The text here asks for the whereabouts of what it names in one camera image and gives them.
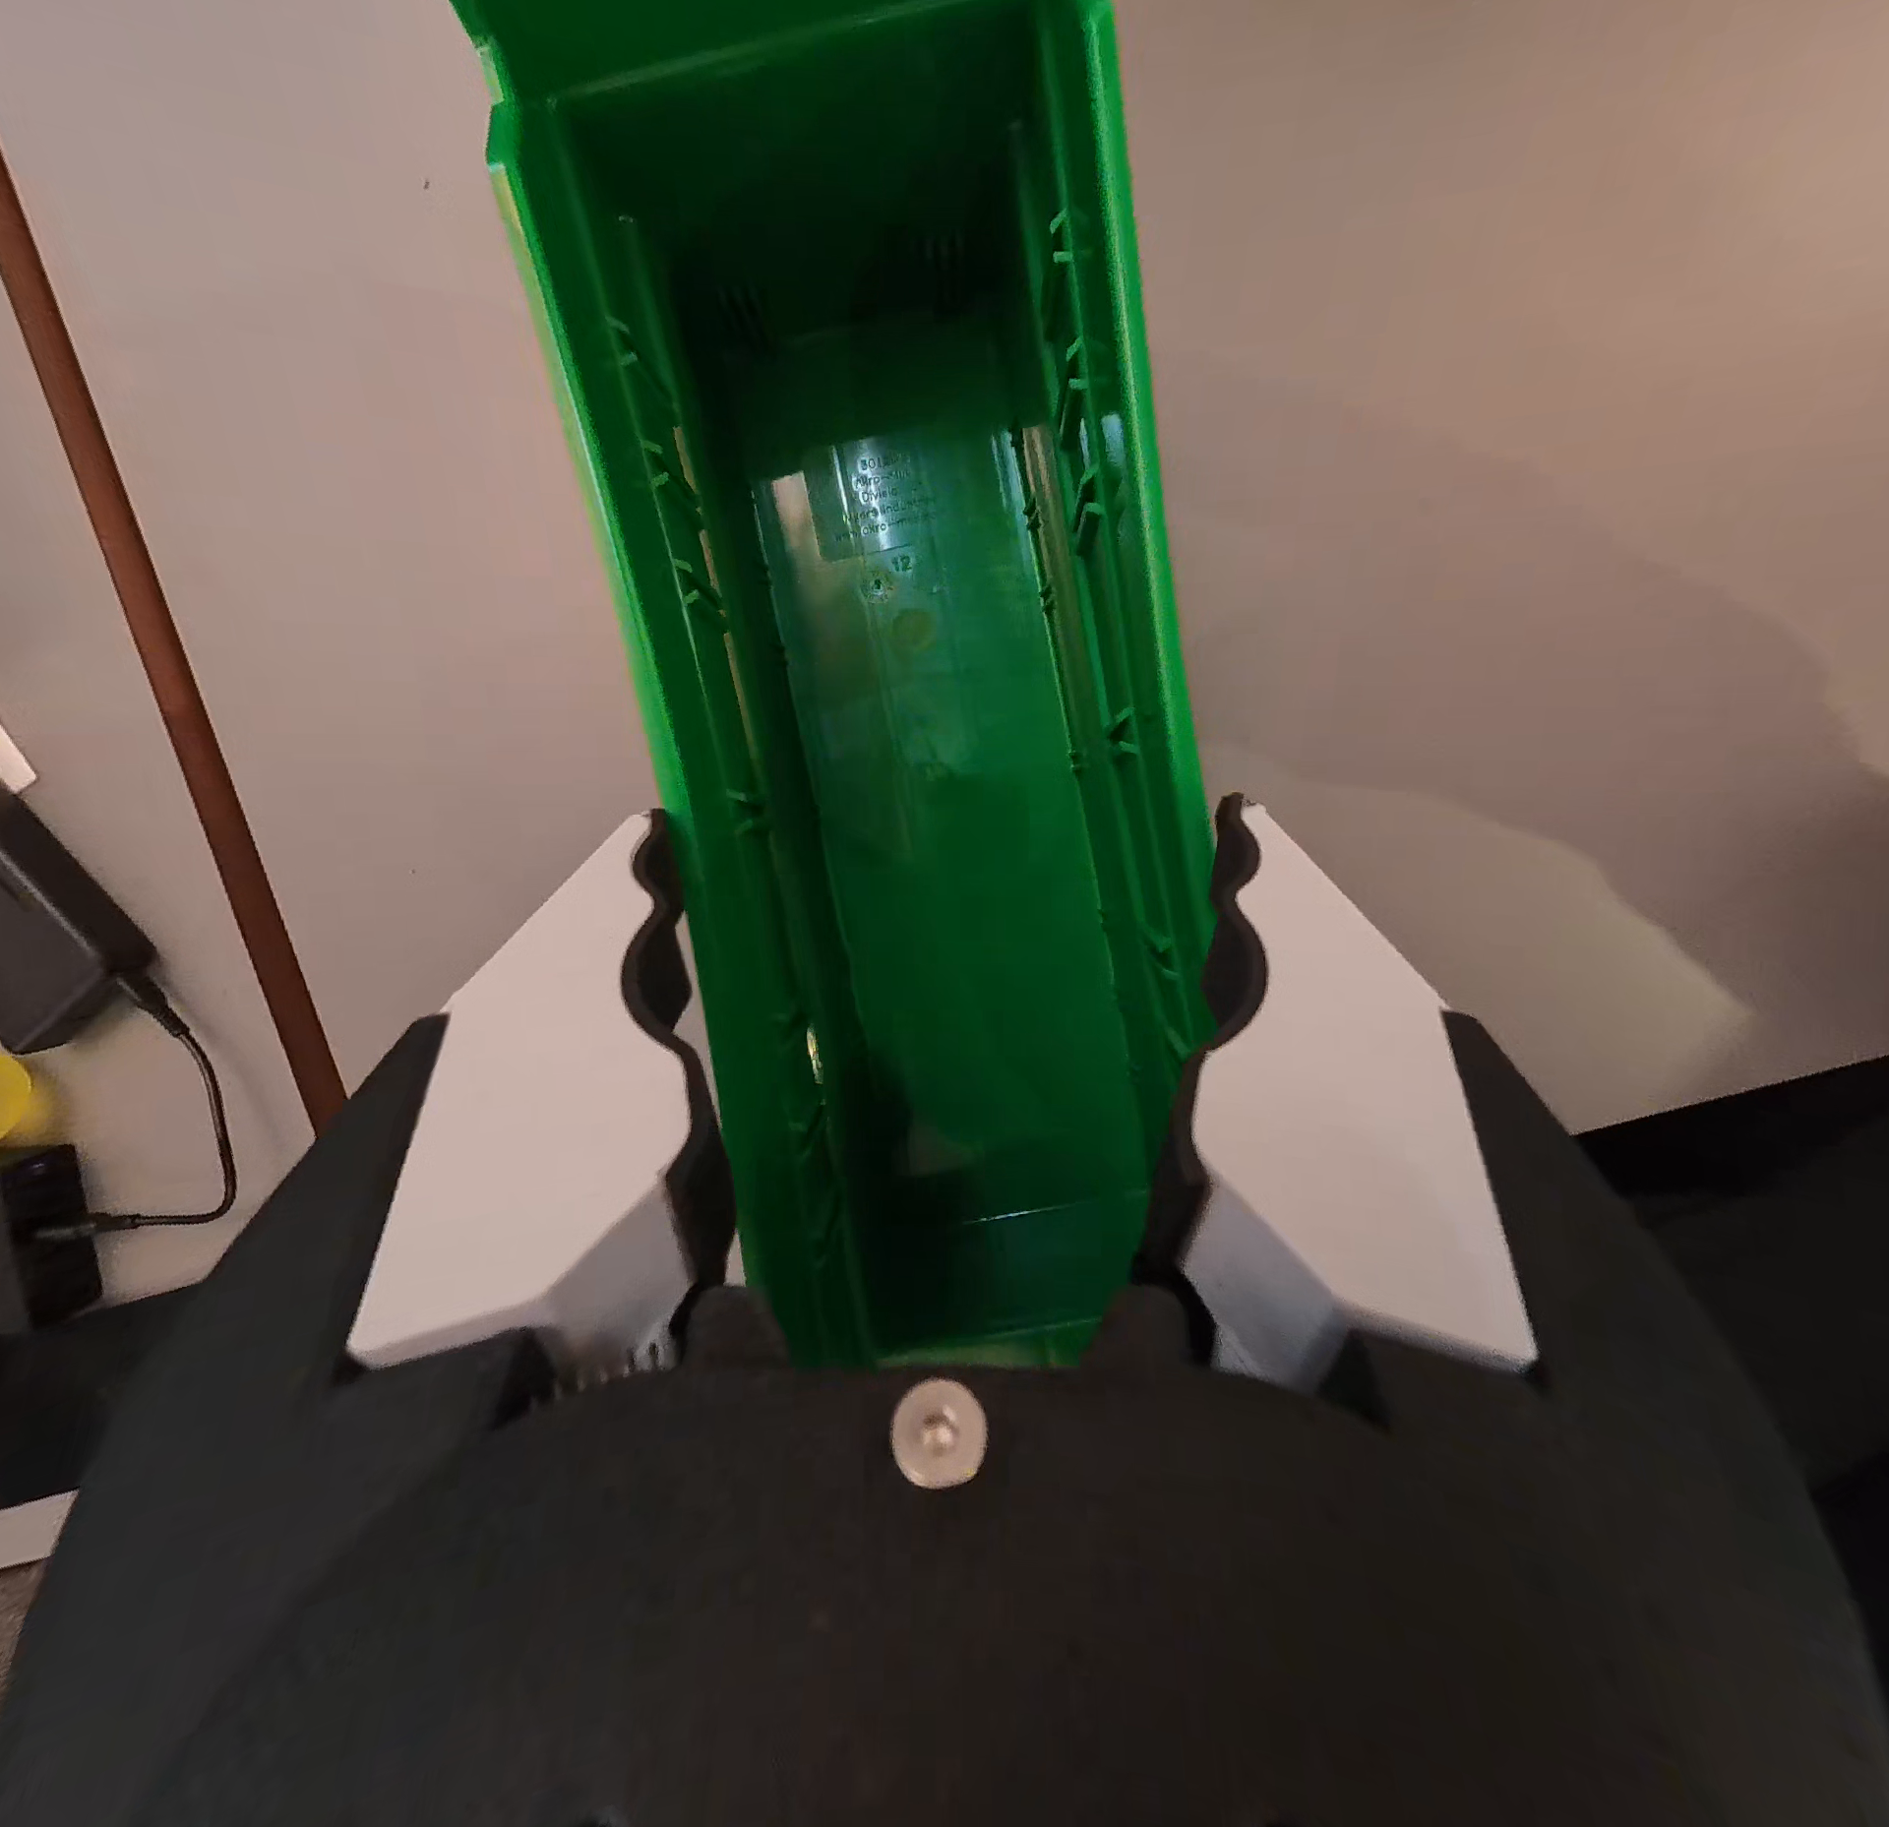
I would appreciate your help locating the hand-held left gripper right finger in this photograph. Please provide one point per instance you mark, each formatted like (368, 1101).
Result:
(1344, 1161)

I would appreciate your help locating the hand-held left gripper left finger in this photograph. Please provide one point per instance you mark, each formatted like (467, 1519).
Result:
(531, 1161)

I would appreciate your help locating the green plastic bin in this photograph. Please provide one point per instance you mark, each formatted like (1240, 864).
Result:
(960, 896)

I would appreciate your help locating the black pouch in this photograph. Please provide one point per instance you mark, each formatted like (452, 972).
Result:
(54, 1235)

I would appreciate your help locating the yellow translucent ball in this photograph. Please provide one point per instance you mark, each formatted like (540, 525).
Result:
(22, 1097)

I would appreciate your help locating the black power adapter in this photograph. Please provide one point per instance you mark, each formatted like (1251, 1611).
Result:
(60, 943)

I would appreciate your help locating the white paper sheets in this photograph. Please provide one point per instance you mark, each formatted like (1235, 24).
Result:
(12, 758)

